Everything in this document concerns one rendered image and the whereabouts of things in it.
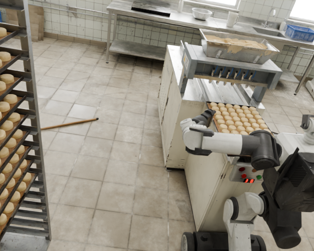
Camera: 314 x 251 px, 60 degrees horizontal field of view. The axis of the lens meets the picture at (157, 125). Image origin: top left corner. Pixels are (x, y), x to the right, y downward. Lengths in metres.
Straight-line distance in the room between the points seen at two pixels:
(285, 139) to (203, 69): 1.06
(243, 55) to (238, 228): 1.23
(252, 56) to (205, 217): 1.25
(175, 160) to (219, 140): 1.42
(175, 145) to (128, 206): 0.66
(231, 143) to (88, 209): 1.46
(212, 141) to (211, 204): 0.87
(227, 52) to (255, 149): 1.09
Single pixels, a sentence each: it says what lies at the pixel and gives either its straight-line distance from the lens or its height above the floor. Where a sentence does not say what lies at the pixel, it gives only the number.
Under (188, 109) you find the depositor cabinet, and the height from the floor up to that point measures 0.75.
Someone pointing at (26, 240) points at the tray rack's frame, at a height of 0.15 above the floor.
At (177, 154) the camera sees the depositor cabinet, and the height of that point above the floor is 0.26.
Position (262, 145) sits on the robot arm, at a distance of 1.21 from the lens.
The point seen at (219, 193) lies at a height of 0.55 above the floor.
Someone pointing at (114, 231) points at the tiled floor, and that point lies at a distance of 2.22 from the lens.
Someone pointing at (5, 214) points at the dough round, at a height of 0.79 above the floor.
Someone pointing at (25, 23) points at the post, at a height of 1.53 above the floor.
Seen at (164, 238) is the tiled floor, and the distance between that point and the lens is 2.24.
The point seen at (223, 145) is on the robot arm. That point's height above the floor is 1.19.
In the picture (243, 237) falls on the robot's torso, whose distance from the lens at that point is 1.91.
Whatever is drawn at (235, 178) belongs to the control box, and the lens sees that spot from 1.76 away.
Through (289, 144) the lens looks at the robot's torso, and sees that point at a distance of 1.29.
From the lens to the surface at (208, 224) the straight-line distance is 2.15.
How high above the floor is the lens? 1.86
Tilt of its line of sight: 35 degrees down
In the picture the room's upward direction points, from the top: 11 degrees clockwise
